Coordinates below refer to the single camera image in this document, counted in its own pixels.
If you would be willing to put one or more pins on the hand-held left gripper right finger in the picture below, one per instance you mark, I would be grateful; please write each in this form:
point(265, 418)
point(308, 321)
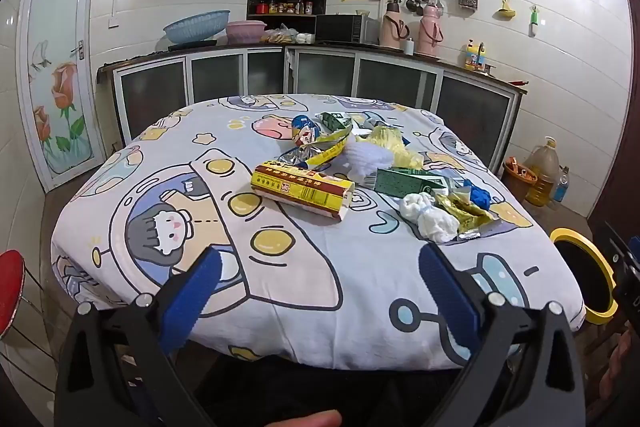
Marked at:
point(450, 297)

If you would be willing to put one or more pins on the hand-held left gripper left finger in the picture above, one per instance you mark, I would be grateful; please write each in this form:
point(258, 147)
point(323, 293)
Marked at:
point(192, 297)

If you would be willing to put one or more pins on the yellow rimmed trash bin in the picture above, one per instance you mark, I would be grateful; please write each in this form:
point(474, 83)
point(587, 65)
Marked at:
point(582, 272)

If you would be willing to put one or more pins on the white tissue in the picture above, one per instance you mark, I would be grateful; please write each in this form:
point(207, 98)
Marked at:
point(432, 219)

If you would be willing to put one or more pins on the gold foil wrapper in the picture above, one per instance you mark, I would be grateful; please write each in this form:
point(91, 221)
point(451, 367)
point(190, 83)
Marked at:
point(465, 212)

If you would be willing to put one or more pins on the blue glove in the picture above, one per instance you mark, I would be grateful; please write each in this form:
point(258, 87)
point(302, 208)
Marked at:
point(480, 197)

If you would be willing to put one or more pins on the large green milk carton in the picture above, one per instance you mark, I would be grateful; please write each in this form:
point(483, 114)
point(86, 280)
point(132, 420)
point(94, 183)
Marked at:
point(405, 182)

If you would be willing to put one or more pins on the yellow red carton box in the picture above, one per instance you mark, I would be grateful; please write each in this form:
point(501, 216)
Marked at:
point(300, 192)

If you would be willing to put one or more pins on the silver yellow foil wrapper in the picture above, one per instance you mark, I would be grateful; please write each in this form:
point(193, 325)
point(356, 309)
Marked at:
point(320, 152)

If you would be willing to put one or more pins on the blue cartoon snack packet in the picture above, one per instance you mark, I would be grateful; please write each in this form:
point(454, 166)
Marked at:
point(304, 129)

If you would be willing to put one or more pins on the small green milk carton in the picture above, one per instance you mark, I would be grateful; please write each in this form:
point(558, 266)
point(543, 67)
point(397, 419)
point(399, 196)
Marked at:
point(335, 121)

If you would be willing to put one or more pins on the person's left hand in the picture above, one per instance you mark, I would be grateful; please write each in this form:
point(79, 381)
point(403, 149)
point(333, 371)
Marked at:
point(305, 420)

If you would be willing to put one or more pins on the clear water bottle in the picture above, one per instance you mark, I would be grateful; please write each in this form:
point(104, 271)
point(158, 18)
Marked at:
point(561, 189)

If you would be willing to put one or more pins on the large cooking oil bottle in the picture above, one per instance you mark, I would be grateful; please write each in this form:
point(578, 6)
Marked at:
point(542, 177)

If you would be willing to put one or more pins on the orange bucket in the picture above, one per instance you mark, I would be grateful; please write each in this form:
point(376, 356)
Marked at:
point(520, 179)

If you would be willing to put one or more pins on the napa cabbage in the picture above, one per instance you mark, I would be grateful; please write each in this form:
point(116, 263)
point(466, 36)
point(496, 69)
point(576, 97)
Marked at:
point(390, 144)

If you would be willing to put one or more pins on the red round stool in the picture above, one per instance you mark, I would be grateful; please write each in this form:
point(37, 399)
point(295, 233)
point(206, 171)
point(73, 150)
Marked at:
point(10, 287)

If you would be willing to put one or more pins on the dark silver wrapper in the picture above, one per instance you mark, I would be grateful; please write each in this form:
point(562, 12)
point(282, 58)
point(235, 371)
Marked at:
point(370, 122)

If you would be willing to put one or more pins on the kitchen counter cabinet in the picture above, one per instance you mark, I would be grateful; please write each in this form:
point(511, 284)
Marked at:
point(215, 77)

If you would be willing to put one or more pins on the metal faucet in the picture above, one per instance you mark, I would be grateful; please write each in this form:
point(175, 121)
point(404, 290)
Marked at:
point(484, 62)

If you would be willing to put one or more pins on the yellow detergent bottle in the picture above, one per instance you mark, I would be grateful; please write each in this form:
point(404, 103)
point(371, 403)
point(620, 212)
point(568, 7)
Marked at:
point(471, 57)

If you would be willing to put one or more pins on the small white bottle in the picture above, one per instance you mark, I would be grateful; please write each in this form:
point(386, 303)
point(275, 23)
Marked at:
point(409, 47)

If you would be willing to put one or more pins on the black induction cooker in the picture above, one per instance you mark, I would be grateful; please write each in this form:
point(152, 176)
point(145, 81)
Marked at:
point(192, 44)

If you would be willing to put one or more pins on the dark pink thermos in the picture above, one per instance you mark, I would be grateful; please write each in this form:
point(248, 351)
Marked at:
point(430, 32)

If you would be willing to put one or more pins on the blue plastic basin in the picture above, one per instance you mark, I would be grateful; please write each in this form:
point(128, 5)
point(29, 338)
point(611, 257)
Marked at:
point(197, 27)

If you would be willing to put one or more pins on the pink plastic basin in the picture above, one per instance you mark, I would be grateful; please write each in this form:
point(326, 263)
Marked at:
point(246, 32)

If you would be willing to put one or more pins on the clear bag of food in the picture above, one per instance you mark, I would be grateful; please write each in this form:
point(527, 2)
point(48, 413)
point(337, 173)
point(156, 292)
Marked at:
point(280, 36)

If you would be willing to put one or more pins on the pale pink thermos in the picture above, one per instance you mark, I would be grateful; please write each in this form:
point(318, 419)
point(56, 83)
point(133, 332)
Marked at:
point(392, 27)

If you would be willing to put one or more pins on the flower printed glass door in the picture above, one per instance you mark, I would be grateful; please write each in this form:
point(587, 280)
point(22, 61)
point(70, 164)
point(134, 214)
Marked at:
point(55, 57)

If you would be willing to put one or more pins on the white buns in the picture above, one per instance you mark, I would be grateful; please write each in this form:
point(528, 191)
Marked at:
point(306, 38)

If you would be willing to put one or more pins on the black microwave oven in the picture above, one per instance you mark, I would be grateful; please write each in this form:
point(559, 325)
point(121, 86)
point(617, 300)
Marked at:
point(340, 28)

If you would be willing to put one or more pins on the row of spice jars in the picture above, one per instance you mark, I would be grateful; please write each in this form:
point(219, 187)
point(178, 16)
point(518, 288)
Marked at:
point(285, 8)

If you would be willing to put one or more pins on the green white wall brush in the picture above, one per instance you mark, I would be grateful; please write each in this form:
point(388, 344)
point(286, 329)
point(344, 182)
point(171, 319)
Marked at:
point(535, 23)

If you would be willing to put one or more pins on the yellow wall holder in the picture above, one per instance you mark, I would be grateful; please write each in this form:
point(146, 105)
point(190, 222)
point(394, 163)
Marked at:
point(506, 11)

